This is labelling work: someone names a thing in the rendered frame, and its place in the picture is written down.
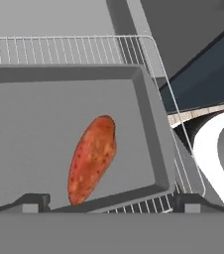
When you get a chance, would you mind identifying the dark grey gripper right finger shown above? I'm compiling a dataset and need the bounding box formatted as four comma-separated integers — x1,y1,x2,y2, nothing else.
172,192,224,214

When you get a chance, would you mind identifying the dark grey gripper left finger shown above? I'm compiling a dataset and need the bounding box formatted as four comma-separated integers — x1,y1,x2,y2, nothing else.
0,192,52,214

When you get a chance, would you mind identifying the orange sweet potato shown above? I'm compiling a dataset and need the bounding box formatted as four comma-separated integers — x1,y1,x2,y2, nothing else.
66,114,118,206

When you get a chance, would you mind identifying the dark glass oven door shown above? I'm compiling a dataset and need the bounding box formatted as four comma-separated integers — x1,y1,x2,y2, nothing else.
159,19,224,115

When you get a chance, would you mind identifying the grey oven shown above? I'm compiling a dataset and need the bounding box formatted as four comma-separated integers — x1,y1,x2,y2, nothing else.
0,0,224,87

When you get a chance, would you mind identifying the white and black round thing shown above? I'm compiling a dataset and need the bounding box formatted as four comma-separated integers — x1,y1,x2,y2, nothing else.
169,110,224,213

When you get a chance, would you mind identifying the grey baking tray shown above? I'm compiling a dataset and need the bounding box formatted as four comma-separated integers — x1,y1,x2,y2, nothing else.
0,63,178,214

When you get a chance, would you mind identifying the white wire oven rack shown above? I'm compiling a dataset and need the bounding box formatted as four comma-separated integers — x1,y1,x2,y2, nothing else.
0,34,207,214

